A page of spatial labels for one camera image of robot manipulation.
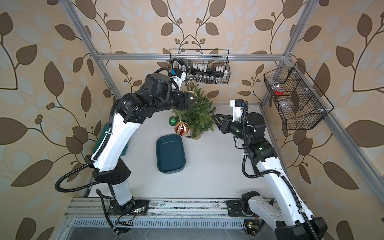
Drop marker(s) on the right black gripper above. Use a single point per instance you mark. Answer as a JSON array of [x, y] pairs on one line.
[[226, 124]]

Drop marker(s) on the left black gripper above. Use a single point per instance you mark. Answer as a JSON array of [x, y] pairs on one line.
[[182, 102]]

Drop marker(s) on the small green christmas tree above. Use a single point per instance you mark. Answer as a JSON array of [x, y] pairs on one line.
[[199, 118]]

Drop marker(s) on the green glitter ball ornament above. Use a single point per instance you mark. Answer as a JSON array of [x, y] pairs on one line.
[[173, 120]]

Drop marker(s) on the red gold striped ornament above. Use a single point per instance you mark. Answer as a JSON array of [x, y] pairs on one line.
[[182, 128]]

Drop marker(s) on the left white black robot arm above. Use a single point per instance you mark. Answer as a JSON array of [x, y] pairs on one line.
[[158, 93]]

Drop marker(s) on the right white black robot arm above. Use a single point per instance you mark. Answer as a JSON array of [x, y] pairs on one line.
[[293, 220]]

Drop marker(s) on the wooden tree base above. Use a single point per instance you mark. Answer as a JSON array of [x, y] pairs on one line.
[[196, 137]]

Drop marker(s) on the teal plastic tray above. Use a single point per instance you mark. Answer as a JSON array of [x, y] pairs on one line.
[[170, 154]]

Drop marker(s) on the red object in basket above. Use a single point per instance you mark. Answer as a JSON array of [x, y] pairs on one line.
[[278, 91]]

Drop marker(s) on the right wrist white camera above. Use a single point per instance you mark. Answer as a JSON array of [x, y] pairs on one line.
[[238, 107]]

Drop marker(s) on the wrist white camera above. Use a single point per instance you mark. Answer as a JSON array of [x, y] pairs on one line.
[[238, 107], [177, 77]]

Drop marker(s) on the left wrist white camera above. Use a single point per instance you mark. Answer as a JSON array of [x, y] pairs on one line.
[[177, 77]]

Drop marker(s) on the back black wire basket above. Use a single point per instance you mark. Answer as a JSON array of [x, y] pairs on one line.
[[199, 52]]

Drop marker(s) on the side black wire basket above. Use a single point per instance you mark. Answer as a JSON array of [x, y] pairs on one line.
[[304, 103]]

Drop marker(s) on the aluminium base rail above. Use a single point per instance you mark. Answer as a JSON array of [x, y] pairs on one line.
[[163, 213]]

